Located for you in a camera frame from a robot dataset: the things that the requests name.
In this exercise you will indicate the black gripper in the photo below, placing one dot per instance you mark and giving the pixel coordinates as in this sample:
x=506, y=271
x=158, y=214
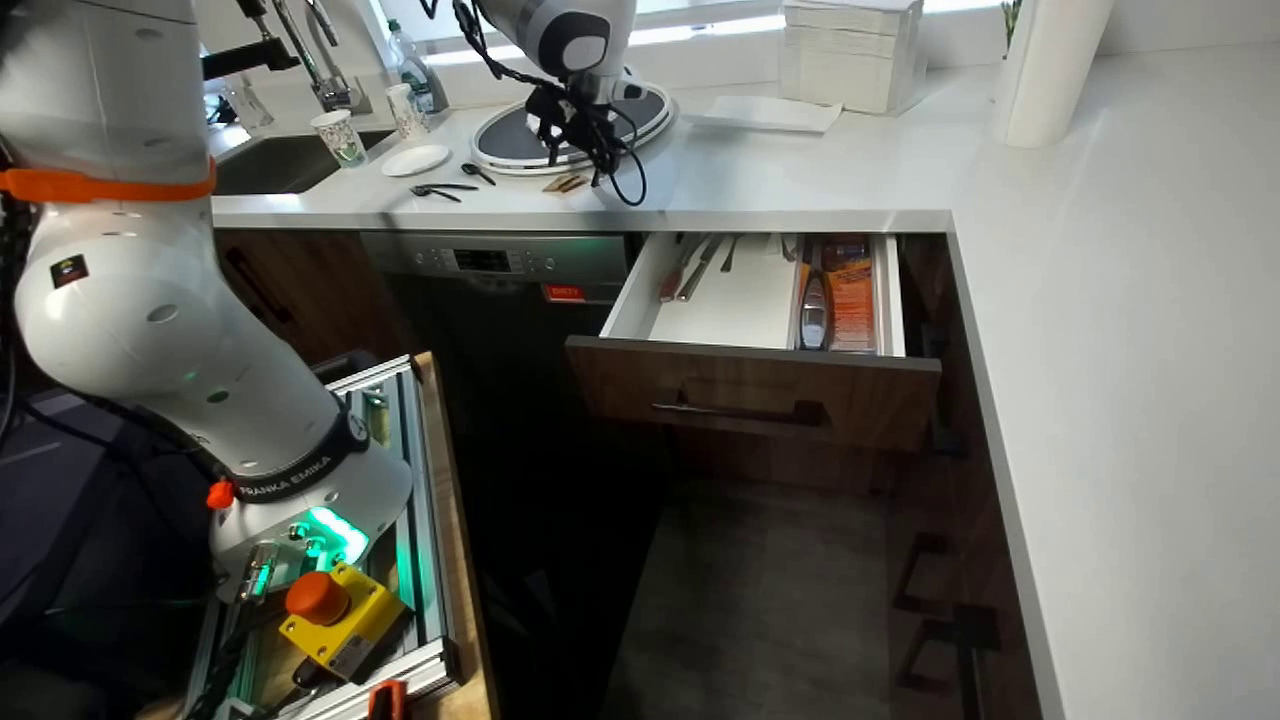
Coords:
x=568, y=115

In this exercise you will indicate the black spoon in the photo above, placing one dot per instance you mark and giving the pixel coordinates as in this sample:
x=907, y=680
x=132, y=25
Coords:
x=476, y=175

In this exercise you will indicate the yellow emergency stop box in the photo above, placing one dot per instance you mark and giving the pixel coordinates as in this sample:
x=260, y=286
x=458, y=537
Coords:
x=350, y=629

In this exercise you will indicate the black dishwasher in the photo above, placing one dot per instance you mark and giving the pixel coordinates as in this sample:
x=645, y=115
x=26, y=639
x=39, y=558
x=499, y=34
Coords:
x=522, y=443

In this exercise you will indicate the dark wood corner cabinet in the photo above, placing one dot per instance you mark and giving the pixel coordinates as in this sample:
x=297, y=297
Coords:
x=967, y=443

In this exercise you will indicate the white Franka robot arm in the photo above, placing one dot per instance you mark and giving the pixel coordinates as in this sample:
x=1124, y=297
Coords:
x=132, y=306

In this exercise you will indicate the red emergency stop button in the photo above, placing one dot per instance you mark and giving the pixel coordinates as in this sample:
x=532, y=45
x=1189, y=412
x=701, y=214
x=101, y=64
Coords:
x=317, y=597

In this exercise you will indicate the small white dish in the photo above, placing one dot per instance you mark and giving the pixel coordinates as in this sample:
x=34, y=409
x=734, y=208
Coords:
x=418, y=161

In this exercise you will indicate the metal faucet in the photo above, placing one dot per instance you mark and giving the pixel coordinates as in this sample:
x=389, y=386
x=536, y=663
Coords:
x=317, y=63

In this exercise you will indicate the packaged digital thermometer orange card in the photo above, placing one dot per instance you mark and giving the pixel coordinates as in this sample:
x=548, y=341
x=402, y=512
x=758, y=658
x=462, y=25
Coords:
x=842, y=301

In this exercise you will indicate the dark kitchen sink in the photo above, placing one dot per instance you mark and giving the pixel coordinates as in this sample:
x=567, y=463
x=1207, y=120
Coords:
x=284, y=161

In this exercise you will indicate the white paper cup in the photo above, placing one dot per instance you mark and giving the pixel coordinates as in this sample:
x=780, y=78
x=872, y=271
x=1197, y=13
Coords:
x=342, y=138

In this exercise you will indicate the wooden robot cart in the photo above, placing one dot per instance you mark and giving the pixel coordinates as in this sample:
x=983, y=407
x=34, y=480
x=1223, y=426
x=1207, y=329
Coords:
x=447, y=533

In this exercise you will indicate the steel kitchen utensil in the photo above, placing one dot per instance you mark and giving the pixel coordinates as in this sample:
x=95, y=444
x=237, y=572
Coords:
x=728, y=252

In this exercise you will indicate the white storage box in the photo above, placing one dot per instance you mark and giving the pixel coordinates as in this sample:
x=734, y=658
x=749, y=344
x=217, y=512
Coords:
x=848, y=48

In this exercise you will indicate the clear plastic bottle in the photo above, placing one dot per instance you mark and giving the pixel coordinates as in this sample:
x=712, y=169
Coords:
x=420, y=74

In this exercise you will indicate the brown paper sachet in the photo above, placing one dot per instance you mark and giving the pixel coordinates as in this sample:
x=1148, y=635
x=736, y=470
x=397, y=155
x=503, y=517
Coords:
x=578, y=183
x=558, y=187

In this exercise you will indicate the round black portable cooktop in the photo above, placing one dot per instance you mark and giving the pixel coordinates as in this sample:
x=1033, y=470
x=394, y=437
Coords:
x=651, y=115

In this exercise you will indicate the wood cabinet door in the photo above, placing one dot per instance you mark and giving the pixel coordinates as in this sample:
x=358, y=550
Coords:
x=303, y=295

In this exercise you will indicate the white drawer with wood front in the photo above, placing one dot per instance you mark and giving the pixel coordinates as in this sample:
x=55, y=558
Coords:
x=721, y=314

